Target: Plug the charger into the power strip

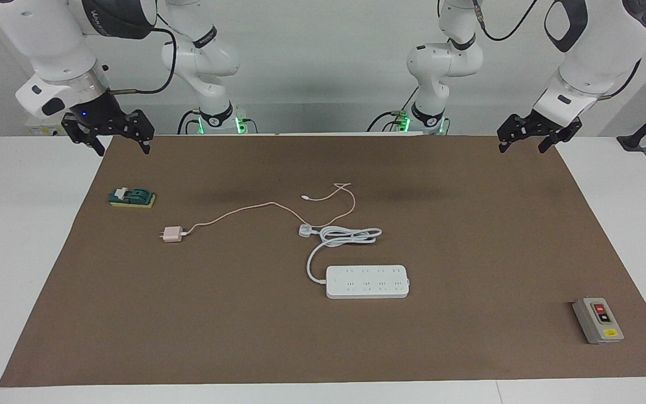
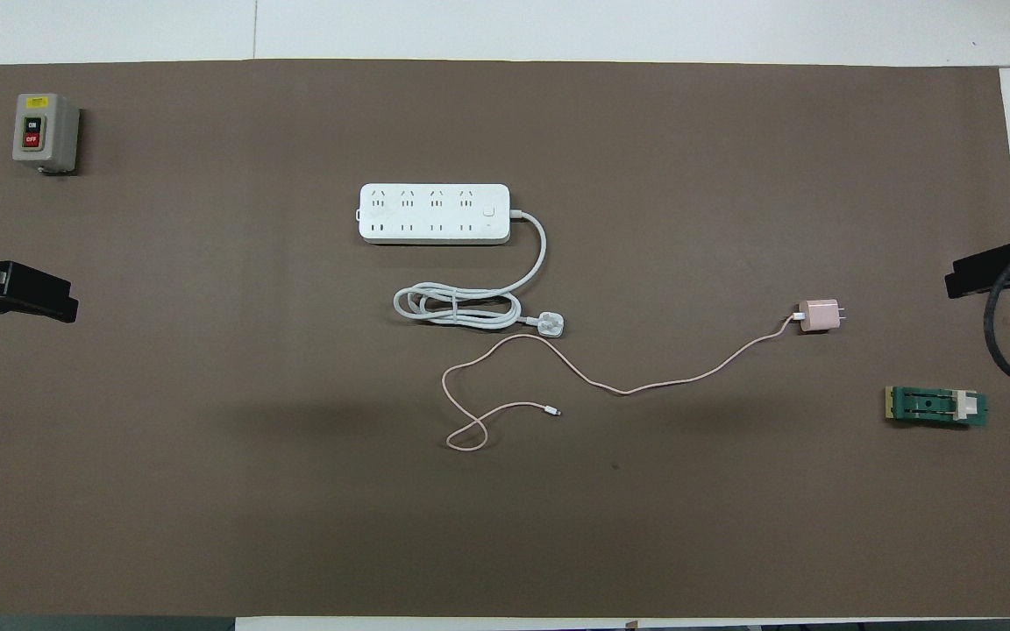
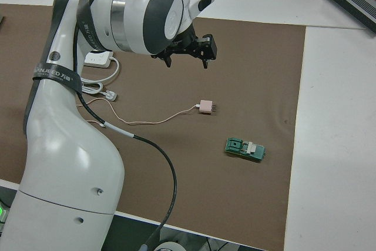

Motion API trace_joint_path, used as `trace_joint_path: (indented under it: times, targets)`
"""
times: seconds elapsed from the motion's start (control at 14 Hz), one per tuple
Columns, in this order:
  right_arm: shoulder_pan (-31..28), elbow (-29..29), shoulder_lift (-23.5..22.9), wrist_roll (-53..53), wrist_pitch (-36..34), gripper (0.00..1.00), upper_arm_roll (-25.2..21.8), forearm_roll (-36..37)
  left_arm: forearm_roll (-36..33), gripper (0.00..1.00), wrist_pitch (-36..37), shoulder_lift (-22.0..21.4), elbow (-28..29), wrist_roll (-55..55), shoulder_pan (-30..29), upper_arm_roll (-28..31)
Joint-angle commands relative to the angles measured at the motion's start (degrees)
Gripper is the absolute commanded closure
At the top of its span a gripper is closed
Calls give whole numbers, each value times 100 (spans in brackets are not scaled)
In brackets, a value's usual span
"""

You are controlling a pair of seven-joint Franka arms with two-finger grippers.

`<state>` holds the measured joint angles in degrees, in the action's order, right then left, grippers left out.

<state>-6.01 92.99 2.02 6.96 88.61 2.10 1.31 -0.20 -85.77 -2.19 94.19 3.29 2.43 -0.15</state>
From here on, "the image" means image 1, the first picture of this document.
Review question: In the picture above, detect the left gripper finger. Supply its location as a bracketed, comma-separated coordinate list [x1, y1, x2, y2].
[537, 117, 583, 155]
[497, 113, 534, 154]

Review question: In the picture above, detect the white wall socket box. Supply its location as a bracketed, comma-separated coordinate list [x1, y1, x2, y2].
[25, 117, 68, 136]

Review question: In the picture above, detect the green knife switch block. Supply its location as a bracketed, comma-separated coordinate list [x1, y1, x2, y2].
[109, 187, 156, 209]

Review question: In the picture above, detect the pink charging cable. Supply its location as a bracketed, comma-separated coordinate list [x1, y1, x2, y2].
[182, 182, 356, 236]

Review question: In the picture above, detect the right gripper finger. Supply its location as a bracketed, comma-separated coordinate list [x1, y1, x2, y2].
[124, 109, 156, 155]
[61, 112, 106, 157]

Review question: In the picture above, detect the brown table mat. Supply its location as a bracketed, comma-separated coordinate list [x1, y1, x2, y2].
[0, 134, 646, 388]

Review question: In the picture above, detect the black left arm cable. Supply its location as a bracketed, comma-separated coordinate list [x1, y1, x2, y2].
[472, 0, 643, 100]

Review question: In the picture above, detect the white power strip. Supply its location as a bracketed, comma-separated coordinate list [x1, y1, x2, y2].
[326, 265, 411, 300]

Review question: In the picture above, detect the white power strip cord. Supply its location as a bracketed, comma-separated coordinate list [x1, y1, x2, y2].
[299, 223, 383, 284]

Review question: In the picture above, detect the black base power cable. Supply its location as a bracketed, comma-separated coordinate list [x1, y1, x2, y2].
[367, 84, 420, 133]
[177, 109, 200, 135]

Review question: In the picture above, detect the grey on-off switch box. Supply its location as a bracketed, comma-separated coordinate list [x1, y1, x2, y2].
[573, 297, 625, 345]

